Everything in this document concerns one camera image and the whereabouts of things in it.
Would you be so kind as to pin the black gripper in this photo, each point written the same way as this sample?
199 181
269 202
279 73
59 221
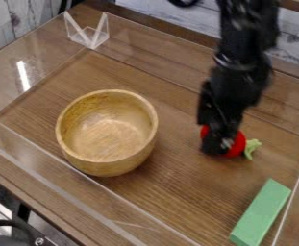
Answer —
231 90

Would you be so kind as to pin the red felt strawberry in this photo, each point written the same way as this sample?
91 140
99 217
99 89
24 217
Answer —
230 148

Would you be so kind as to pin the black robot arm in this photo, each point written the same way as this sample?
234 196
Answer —
249 30

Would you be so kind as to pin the light wooden bowl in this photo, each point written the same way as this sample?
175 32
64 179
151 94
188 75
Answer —
106 132

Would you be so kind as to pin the green foam block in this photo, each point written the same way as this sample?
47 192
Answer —
261 214

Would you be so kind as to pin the black table leg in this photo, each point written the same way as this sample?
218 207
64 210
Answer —
23 212

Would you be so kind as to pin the clear acrylic corner bracket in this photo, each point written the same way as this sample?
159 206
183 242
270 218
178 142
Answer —
88 37

